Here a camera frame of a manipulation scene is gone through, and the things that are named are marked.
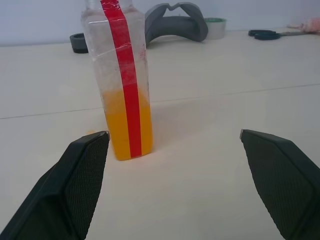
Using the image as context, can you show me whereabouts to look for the pink fluffy cloth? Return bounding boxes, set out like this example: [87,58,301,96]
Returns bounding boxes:
[286,18,320,34]

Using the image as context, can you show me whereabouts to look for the clear bottle with orange liquid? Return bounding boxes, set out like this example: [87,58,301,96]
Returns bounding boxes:
[80,0,154,162]

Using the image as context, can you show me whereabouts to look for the white tape roll green core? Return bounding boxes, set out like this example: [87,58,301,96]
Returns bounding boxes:
[203,17,227,40]

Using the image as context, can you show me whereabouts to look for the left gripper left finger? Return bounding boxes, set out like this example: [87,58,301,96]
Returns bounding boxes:
[0,130,111,240]

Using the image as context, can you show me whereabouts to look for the grey curved visor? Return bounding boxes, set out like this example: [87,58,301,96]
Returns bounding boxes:
[144,1,209,48]

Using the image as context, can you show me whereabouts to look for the black handled scissors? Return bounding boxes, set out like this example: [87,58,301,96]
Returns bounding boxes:
[248,29,307,41]

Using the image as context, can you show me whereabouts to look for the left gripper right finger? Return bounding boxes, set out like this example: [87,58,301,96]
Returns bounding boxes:
[239,128,320,240]

